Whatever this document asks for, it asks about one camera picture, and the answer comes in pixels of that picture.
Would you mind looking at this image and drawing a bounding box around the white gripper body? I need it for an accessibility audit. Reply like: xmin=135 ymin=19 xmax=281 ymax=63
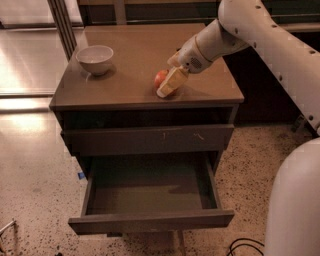
xmin=178 ymin=35 xmax=213 ymax=74

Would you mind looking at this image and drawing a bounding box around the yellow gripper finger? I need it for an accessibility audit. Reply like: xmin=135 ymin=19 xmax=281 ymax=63
xmin=167 ymin=52 xmax=180 ymax=67
xmin=156 ymin=67 xmax=189 ymax=98

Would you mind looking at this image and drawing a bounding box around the red apple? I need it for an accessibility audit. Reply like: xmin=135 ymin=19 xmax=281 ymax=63
xmin=154 ymin=69 xmax=169 ymax=89

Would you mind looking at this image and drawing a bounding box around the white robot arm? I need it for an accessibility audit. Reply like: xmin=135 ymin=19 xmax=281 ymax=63
xmin=157 ymin=0 xmax=320 ymax=256

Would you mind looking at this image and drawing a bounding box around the closed top drawer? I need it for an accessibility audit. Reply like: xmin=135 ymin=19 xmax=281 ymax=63
xmin=62 ymin=124 xmax=234 ymax=156

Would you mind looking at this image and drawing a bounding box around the brown drawer cabinet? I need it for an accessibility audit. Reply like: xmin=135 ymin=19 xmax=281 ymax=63
xmin=49 ymin=23 xmax=245 ymax=256

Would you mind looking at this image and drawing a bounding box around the open middle drawer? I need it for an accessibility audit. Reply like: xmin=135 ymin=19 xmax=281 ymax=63
xmin=68 ymin=152 xmax=234 ymax=235

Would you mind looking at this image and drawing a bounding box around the white ceramic bowl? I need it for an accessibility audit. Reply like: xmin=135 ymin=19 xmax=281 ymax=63
xmin=76 ymin=45 xmax=114 ymax=76

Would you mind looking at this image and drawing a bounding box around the metal window railing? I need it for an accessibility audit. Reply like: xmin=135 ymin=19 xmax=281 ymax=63
xmin=76 ymin=0 xmax=320 ymax=26

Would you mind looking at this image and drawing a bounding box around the blue tape piece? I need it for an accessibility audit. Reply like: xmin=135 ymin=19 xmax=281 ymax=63
xmin=77 ymin=172 xmax=85 ymax=180

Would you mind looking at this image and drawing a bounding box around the metal rod on floor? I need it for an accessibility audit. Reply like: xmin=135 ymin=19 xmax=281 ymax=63
xmin=0 ymin=218 xmax=18 ymax=256

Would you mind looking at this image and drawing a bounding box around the small wall outlet box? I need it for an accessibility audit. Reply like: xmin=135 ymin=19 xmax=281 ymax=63
xmin=291 ymin=115 xmax=306 ymax=132

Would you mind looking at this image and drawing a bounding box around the black floor cable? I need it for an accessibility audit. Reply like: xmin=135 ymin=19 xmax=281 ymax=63
xmin=227 ymin=237 xmax=266 ymax=256

